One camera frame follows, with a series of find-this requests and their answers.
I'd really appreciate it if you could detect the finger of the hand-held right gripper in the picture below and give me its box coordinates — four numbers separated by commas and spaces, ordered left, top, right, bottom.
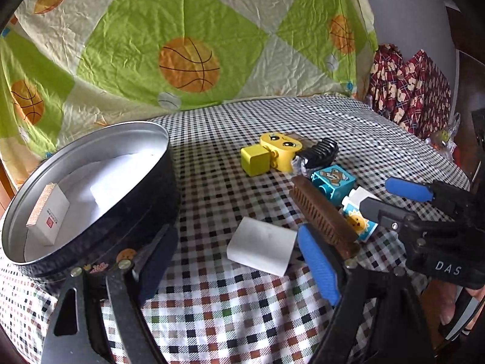
359, 196, 455, 249
385, 177, 485, 218

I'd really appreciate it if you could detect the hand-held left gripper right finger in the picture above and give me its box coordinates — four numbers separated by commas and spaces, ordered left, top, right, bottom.
296, 223, 442, 364

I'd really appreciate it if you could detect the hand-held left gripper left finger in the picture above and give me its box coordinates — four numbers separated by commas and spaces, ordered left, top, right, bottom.
40, 223, 179, 364

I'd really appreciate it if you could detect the white sun toy block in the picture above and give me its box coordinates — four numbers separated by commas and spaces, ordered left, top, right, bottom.
341, 187, 381, 243

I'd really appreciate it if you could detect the white rectangular eraser block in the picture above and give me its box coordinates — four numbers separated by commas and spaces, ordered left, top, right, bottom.
226, 216, 298, 277

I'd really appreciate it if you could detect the round black metal tin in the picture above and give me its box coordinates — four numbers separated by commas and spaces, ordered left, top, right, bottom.
1, 121, 182, 286

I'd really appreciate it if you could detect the black hair claw clip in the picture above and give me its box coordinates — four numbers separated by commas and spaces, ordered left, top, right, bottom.
296, 137, 340, 168

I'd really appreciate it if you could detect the person's right hand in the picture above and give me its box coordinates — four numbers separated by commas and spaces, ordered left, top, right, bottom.
424, 280, 485, 334

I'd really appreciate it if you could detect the blue bear toy block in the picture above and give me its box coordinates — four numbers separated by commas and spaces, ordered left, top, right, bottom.
311, 165, 357, 200

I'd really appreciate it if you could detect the clear plastic bag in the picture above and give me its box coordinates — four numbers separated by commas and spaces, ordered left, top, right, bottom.
424, 112, 461, 160

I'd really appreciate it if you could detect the checkered tablecloth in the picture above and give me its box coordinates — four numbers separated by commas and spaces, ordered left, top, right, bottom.
0, 96, 472, 364

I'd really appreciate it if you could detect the red plaid bear cloth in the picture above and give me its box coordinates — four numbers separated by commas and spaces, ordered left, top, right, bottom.
366, 43, 453, 141

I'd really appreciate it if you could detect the white paper tin lining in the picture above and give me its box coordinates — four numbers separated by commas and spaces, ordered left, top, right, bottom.
23, 152, 158, 260

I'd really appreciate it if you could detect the yellow face toy block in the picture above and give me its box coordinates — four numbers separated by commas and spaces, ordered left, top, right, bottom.
241, 132, 304, 177

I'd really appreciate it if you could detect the small white cardboard box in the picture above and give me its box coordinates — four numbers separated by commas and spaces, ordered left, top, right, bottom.
26, 184, 71, 246

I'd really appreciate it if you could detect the dark wooden cabinet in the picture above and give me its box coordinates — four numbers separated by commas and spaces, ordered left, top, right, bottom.
445, 2, 485, 186

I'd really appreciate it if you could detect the wooden door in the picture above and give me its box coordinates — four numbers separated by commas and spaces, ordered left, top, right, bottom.
0, 159, 18, 202

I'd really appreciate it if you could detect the basketball print bed sheet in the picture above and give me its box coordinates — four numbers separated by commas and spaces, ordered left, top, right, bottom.
0, 0, 380, 194

